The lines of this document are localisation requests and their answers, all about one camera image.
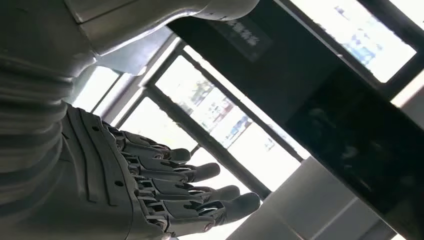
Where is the black inbound scanner machine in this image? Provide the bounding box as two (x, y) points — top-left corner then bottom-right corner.
(167, 0), (424, 240)

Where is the dark window frame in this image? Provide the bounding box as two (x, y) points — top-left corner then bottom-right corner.
(62, 0), (424, 200)

